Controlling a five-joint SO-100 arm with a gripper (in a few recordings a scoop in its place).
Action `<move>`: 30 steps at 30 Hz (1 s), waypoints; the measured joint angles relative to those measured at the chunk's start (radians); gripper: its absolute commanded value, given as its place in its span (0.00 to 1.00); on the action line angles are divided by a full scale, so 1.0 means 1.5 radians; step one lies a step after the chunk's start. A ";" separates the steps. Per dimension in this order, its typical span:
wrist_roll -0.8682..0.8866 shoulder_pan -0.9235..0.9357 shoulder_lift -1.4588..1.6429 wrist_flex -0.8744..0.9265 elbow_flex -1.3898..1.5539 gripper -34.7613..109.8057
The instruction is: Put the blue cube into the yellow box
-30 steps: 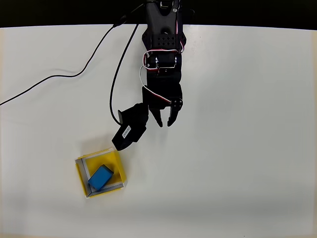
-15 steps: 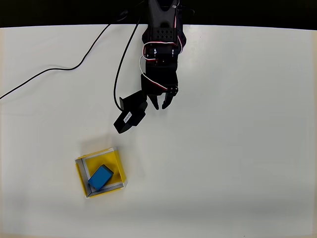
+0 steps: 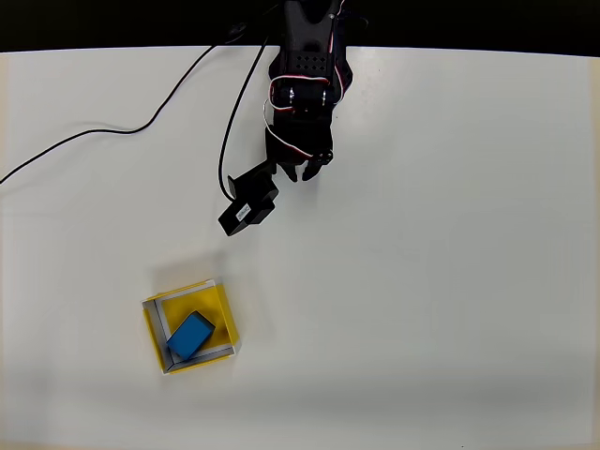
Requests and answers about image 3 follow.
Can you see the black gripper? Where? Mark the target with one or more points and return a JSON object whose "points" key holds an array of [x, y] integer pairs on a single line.
{"points": [[300, 157]]}

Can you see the blue rectangular block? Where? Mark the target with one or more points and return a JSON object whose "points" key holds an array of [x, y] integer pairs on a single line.
{"points": [[188, 336]]}

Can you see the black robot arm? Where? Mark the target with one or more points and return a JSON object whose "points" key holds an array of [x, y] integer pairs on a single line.
{"points": [[304, 42]]}

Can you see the yellow square tray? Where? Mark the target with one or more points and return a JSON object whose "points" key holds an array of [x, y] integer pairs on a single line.
{"points": [[224, 323]]}

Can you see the black wrist-mounted camera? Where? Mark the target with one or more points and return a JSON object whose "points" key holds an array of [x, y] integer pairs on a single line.
{"points": [[248, 204]]}

